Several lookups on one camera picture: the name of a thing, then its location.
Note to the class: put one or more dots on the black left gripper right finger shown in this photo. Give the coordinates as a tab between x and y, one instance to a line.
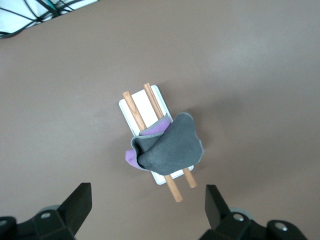
225	225

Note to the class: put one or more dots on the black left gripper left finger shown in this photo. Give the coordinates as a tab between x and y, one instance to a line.
57	225

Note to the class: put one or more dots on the grey and purple towel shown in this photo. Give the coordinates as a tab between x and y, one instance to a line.
172	147

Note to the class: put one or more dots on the white rectangular tray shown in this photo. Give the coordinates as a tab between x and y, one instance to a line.
143	110

